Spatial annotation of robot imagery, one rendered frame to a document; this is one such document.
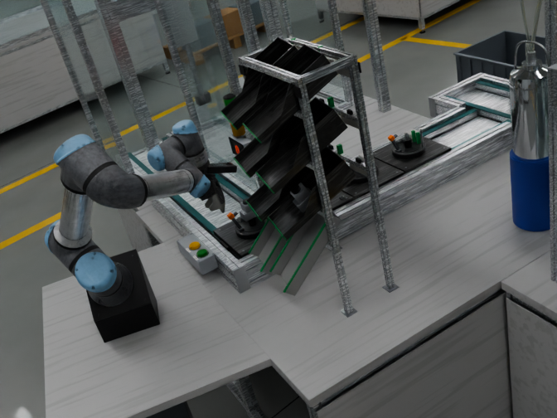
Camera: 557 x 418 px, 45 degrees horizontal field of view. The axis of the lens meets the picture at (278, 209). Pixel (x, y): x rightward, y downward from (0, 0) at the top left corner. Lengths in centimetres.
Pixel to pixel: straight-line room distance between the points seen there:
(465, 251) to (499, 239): 13
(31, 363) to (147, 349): 179
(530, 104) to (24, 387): 287
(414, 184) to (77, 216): 129
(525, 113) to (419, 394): 94
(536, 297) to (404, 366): 45
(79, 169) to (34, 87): 556
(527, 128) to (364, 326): 81
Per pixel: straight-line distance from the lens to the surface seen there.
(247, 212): 242
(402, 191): 261
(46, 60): 738
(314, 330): 213
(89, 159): 183
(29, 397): 379
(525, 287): 220
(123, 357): 230
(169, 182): 198
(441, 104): 325
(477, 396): 245
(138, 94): 329
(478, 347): 231
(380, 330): 209
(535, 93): 220
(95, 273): 213
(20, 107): 735
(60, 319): 261
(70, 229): 209
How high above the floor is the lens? 225
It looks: 30 degrees down
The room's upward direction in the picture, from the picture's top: 14 degrees counter-clockwise
